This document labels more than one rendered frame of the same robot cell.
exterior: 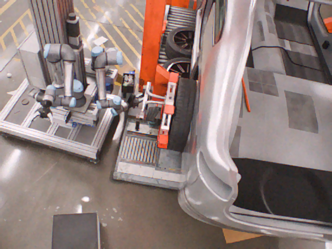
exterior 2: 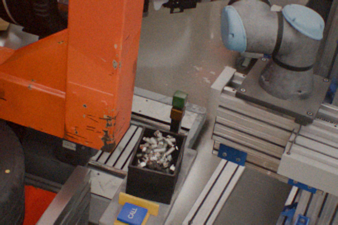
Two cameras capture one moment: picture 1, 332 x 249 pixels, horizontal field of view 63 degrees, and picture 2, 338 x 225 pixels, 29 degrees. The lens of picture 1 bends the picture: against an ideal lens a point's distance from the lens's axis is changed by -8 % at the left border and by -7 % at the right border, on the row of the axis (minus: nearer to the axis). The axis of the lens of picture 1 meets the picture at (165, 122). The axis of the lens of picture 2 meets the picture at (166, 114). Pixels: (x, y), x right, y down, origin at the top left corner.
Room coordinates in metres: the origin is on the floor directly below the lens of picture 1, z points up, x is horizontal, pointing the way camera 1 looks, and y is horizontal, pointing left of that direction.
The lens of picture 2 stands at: (3.68, 0.92, 1.81)
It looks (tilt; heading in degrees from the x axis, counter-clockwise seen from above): 37 degrees down; 196
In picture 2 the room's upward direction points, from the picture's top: 9 degrees clockwise
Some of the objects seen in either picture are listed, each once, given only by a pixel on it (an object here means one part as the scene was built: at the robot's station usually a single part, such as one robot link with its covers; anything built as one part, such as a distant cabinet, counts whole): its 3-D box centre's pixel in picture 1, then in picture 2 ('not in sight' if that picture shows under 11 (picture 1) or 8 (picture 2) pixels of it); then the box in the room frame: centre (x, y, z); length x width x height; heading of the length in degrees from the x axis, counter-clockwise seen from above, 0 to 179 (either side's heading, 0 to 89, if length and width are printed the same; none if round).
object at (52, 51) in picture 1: (57, 70); not in sight; (1.57, 0.96, 1.19); 0.15 x 0.12 x 0.55; 101
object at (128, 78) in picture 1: (128, 82); (156, 162); (2.24, 0.50, 0.51); 0.20 x 0.14 x 0.13; 10
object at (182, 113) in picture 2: not in sight; (177, 112); (2.07, 0.49, 0.59); 0.04 x 0.04 x 0.04; 3
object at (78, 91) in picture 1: (75, 89); not in sight; (1.59, 0.83, 0.98); 0.13 x 0.12 x 0.14; 101
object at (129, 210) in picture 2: not in sight; (132, 215); (2.43, 0.51, 0.47); 0.07 x 0.07 x 0.02; 3
